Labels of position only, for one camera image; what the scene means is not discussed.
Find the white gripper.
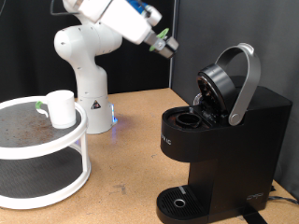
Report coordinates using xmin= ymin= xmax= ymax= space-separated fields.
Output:
xmin=99 ymin=0 xmax=166 ymax=52

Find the white mug with green handle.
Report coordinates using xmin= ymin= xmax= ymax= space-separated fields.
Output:
xmin=35 ymin=90 xmax=78 ymax=130

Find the black Keurig coffee machine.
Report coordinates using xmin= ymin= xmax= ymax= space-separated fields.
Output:
xmin=156 ymin=42 xmax=293 ymax=224

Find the grey partition panel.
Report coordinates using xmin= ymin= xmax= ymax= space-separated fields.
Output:
xmin=169 ymin=0 xmax=299 ymax=200

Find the black backdrop curtain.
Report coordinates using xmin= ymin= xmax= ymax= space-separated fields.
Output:
xmin=0 ymin=0 xmax=176 ymax=104

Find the white two-tier turntable shelf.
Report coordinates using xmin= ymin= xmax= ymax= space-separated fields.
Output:
xmin=0 ymin=95 xmax=92 ymax=210

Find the black tape strip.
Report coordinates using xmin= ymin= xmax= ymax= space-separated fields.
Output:
xmin=239 ymin=211 xmax=269 ymax=224

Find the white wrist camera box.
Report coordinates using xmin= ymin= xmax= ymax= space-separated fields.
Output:
xmin=141 ymin=3 xmax=163 ymax=27

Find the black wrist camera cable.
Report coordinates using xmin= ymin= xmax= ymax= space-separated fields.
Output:
xmin=50 ymin=0 xmax=82 ymax=16

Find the braided coffee machine power cord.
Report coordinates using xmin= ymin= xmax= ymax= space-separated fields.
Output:
xmin=268 ymin=195 xmax=299 ymax=205

